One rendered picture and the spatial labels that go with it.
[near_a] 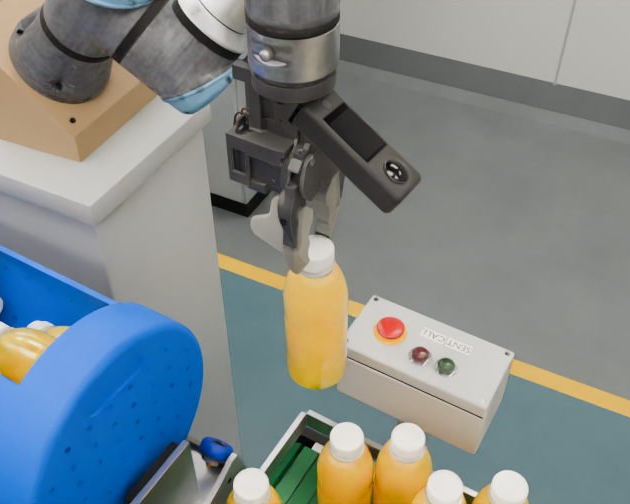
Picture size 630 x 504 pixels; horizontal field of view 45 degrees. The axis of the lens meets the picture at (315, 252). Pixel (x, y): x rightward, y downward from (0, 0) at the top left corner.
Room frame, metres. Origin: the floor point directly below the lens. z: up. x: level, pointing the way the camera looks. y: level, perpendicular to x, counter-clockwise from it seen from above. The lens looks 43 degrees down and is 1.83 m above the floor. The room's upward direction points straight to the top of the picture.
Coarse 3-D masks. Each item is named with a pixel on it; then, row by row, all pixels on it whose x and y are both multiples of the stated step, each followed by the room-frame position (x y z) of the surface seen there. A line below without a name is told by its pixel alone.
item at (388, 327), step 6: (384, 318) 0.66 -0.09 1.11; (390, 318) 0.66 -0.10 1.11; (396, 318) 0.66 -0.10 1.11; (378, 324) 0.65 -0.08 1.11; (384, 324) 0.65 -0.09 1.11; (390, 324) 0.65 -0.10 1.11; (396, 324) 0.65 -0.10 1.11; (402, 324) 0.65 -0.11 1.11; (378, 330) 0.64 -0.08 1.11; (384, 330) 0.64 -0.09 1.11; (390, 330) 0.64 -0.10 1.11; (396, 330) 0.64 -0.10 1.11; (402, 330) 0.64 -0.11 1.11; (384, 336) 0.63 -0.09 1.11; (390, 336) 0.63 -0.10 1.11; (396, 336) 0.63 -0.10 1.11
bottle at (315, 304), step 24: (336, 264) 0.56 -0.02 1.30; (288, 288) 0.54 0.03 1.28; (312, 288) 0.53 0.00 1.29; (336, 288) 0.54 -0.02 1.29; (288, 312) 0.54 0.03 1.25; (312, 312) 0.52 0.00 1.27; (336, 312) 0.53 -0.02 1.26; (288, 336) 0.54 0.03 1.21; (312, 336) 0.52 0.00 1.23; (336, 336) 0.53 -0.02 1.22; (288, 360) 0.54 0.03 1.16; (312, 360) 0.52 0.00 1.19; (336, 360) 0.53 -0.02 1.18; (312, 384) 0.52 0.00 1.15
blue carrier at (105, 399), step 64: (0, 256) 0.78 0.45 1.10; (0, 320) 0.75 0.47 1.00; (64, 320) 0.72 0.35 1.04; (128, 320) 0.55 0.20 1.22; (0, 384) 0.47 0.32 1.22; (64, 384) 0.46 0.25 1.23; (128, 384) 0.50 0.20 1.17; (192, 384) 0.58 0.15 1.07; (0, 448) 0.42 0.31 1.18; (64, 448) 0.42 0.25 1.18; (128, 448) 0.48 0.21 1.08
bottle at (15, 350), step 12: (0, 336) 0.58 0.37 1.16; (12, 336) 0.57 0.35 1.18; (24, 336) 0.57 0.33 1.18; (36, 336) 0.57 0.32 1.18; (48, 336) 0.57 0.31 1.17; (0, 348) 0.56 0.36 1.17; (12, 348) 0.55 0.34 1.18; (24, 348) 0.55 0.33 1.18; (36, 348) 0.55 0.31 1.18; (0, 360) 0.54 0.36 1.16; (12, 360) 0.54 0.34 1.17; (24, 360) 0.53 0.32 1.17; (0, 372) 0.54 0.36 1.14; (12, 372) 0.53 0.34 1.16; (24, 372) 0.52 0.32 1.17
